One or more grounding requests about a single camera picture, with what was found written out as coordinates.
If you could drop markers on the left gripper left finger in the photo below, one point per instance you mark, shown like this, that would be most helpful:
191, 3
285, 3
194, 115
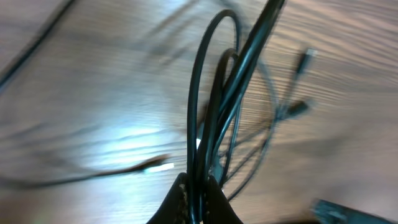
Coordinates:
174, 208

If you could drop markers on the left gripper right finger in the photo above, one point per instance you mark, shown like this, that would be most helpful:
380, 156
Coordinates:
217, 209

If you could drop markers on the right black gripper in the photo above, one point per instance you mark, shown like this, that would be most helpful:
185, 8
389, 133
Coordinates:
332, 213

